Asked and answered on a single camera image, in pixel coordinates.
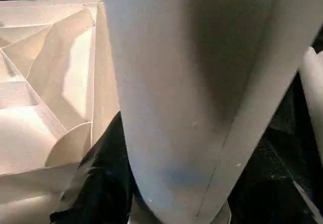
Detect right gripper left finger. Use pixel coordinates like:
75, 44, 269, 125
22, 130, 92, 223
49, 111, 136, 224

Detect white plastic table leg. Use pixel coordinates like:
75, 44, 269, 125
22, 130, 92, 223
101, 0, 323, 224
300, 46, 323, 165

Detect white plastic table top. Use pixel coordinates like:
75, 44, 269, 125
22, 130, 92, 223
0, 0, 133, 224

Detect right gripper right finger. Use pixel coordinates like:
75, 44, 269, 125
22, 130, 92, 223
227, 136, 308, 224

